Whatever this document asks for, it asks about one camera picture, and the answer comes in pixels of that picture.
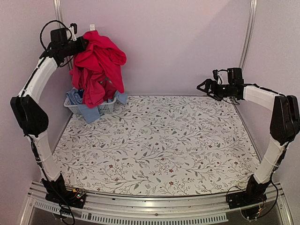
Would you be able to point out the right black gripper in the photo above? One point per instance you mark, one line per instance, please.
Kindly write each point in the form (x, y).
(209, 81)

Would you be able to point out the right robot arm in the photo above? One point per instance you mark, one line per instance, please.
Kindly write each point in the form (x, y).
(285, 119)

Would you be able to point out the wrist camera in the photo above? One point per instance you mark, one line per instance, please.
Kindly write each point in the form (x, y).
(73, 31)
(217, 76)

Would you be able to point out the light blue cloth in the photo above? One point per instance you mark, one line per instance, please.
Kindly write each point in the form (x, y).
(92, 114)

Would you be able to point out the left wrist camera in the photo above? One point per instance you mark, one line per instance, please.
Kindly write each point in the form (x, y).
(73, 31)

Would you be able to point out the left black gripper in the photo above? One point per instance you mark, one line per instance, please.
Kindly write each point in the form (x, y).
(82, 46)

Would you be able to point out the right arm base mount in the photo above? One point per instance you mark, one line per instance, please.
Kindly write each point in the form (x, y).
(254, 193)

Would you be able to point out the floral tablecloth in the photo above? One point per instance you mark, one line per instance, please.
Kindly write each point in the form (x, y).
(158, 146)

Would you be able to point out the front aluminium rail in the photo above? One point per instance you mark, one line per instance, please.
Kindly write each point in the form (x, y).
(112, 209)

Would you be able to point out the red t-shirt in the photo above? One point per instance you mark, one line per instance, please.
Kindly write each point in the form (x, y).
(97, 70)

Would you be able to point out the right aluminium frame post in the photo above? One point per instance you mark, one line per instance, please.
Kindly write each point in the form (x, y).
(249, 33)

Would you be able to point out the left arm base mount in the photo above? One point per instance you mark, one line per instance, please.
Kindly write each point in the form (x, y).
(57, 193)

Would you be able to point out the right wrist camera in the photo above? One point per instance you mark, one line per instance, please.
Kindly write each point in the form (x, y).
(217, 76)

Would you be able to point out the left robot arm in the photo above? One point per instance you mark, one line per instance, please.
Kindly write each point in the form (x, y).
(31, 118)

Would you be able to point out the dark blue garment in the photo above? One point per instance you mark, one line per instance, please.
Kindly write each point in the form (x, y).
(80, 93)

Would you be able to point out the white plastic laundry basket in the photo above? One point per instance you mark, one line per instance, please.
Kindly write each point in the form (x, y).
(106, 107)

